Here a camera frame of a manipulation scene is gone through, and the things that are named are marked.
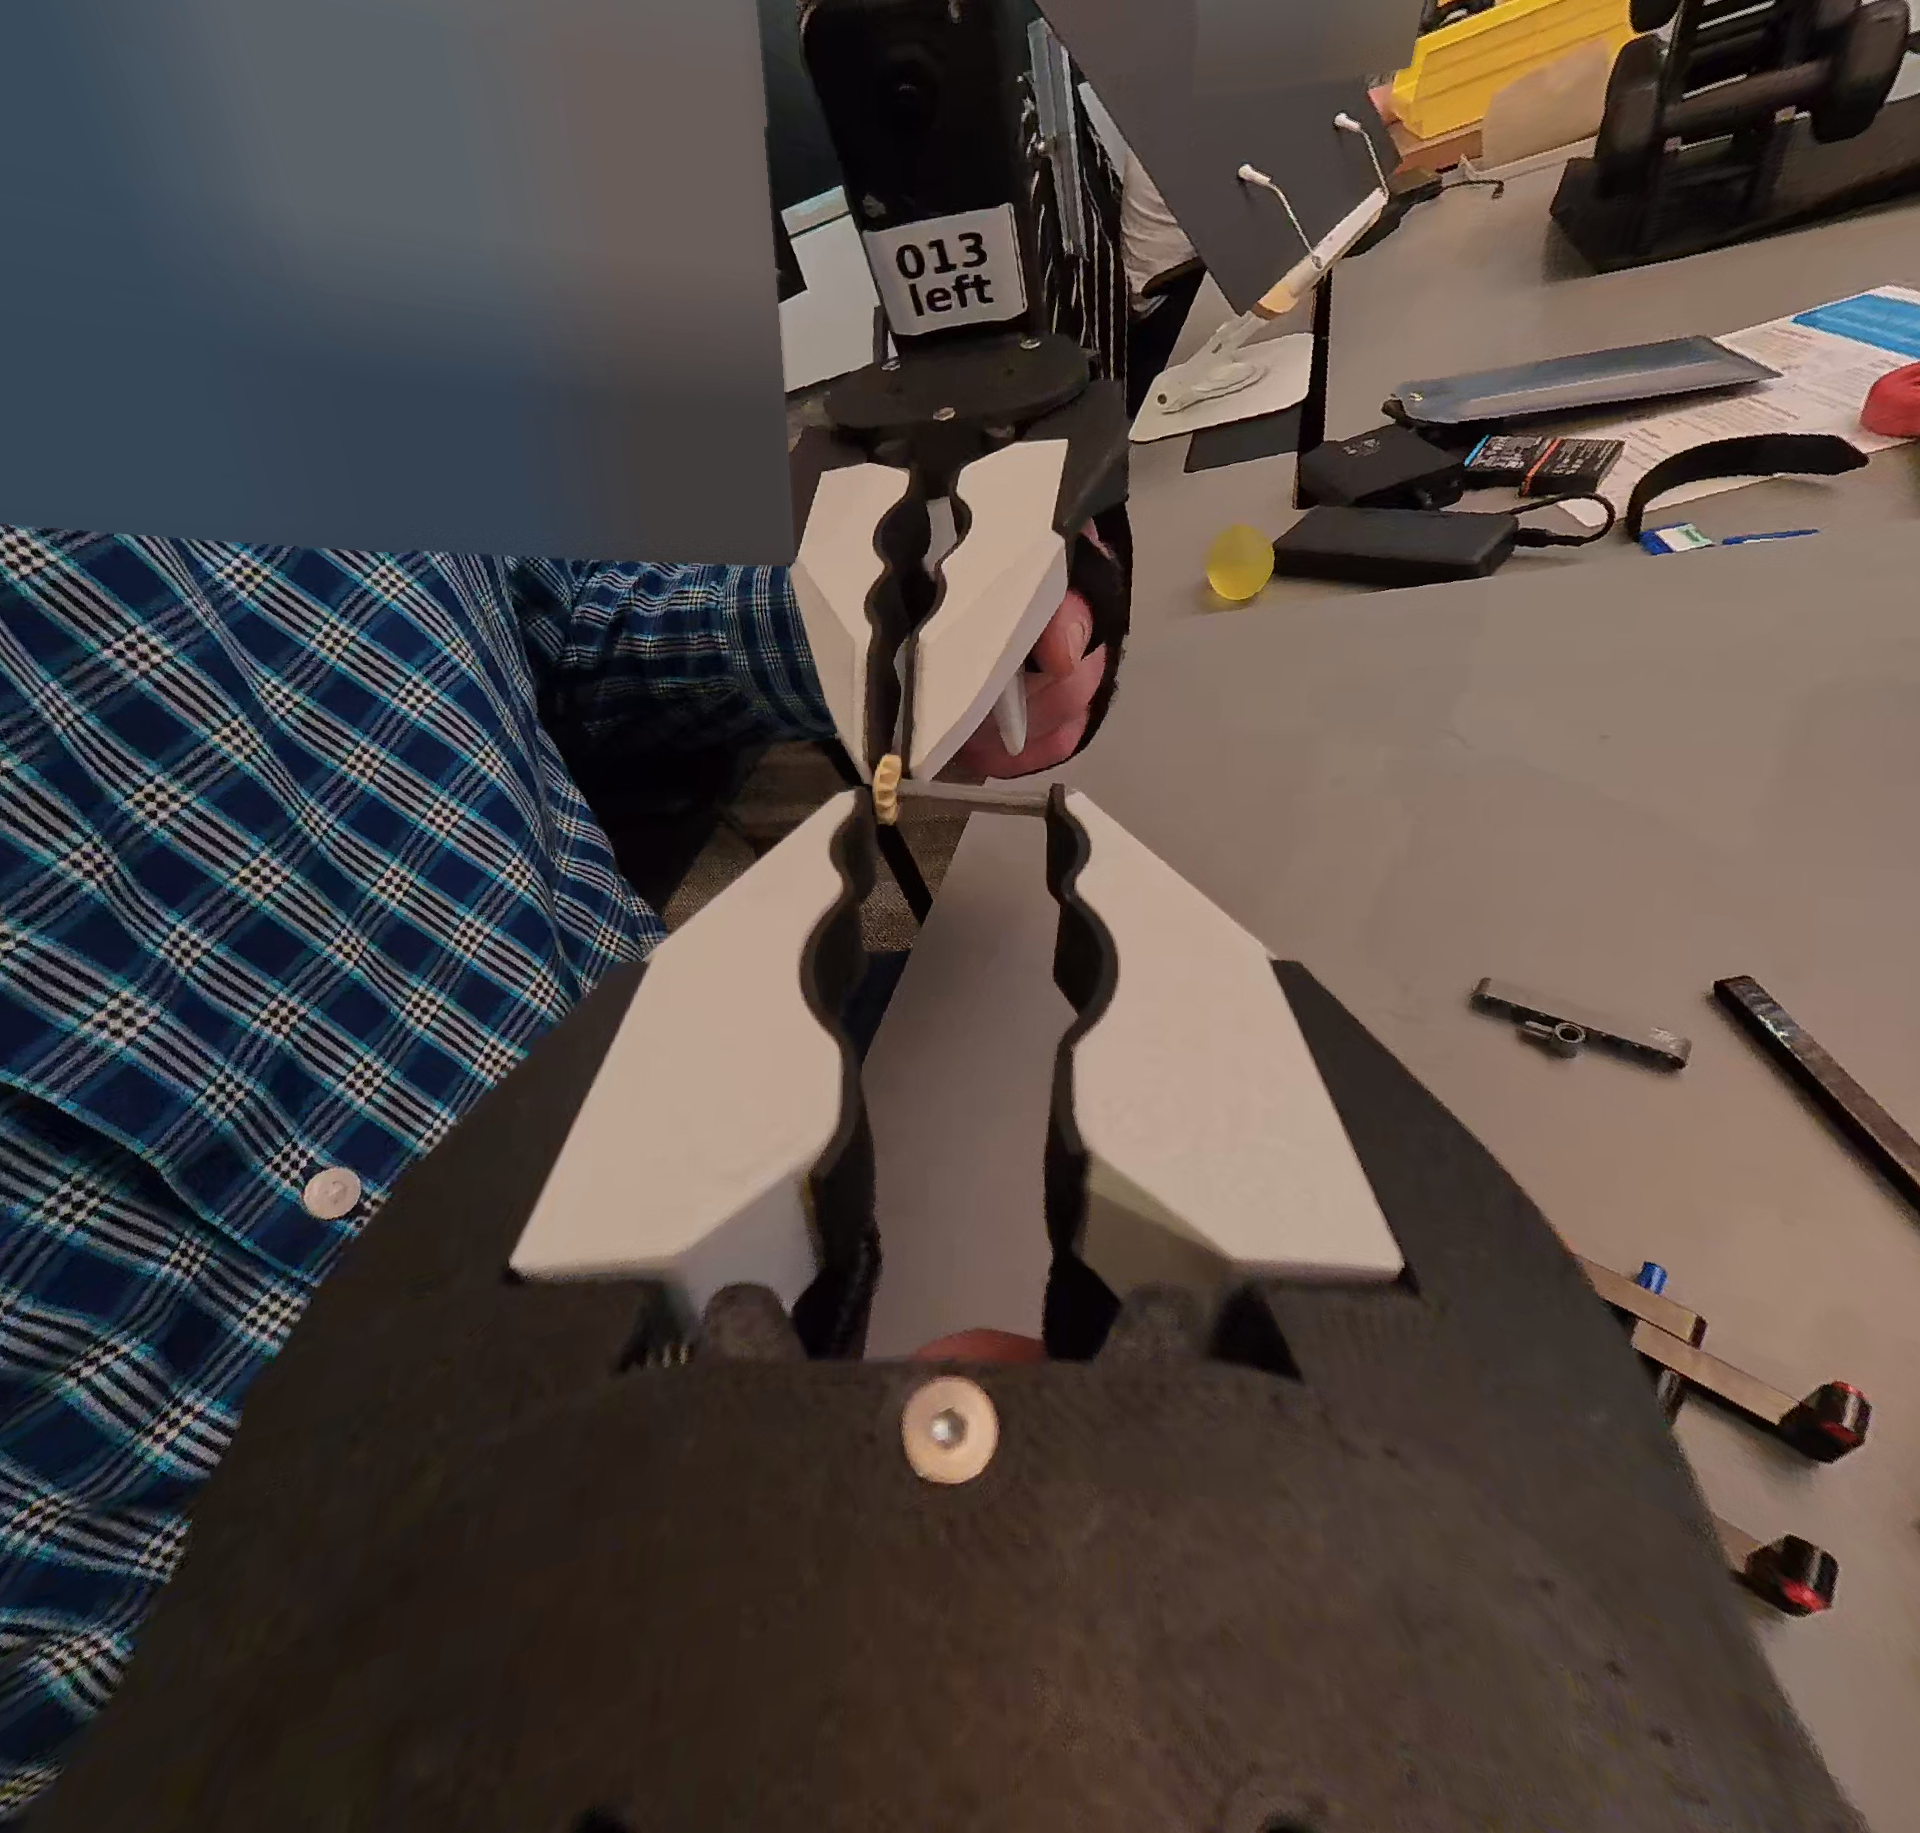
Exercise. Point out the grey foil pouch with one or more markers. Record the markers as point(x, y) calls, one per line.
point(1590, 381)

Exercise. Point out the printed paper sheet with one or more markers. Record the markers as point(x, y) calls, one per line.
point(1830, 363)

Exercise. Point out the red plastic tool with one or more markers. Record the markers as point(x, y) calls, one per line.
point(1897, 401)

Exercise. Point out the person's left hand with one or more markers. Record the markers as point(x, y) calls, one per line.
point(1073, 648)

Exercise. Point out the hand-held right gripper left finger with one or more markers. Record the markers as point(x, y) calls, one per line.
point(706, 1112)

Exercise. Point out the black long lego beam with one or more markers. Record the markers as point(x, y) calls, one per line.
point(1816, 1076)

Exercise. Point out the black dumbbell rack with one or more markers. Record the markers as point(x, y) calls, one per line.
point(1696, 108)

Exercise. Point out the black battery pack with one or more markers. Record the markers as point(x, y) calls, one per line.
point(1561, 465)

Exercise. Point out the small blue label strip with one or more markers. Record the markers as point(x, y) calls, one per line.
point(1673, 538)

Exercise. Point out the yellow plastic bin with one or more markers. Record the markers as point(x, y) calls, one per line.
point(1501, 70)

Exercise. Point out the dark grey lego beam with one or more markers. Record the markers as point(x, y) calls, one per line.
point(1627, 1036)

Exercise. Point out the grey lego axle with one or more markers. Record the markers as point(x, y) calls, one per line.
point(976, 797)

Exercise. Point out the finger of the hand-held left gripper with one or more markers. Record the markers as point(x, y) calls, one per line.
point(833, 558)
point(997, 588)

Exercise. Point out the black lego frame assembly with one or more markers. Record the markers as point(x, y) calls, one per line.
point(1726, 1375)

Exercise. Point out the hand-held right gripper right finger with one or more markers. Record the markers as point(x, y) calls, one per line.
point(1216, 1112)

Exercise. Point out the person's left forearm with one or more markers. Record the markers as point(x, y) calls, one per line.
point(675, 662)

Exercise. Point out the person's torso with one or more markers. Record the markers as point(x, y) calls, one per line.
point(226, 963)

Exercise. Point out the black power bank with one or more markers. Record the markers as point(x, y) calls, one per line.
point(1396, 543)

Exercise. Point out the small black charger box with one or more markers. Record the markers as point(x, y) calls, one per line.
point(1373, 465)

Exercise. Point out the book stand with black board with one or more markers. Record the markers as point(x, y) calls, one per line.
point(1275, 197)

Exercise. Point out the yellow ball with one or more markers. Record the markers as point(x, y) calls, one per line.
point(1239, 567)

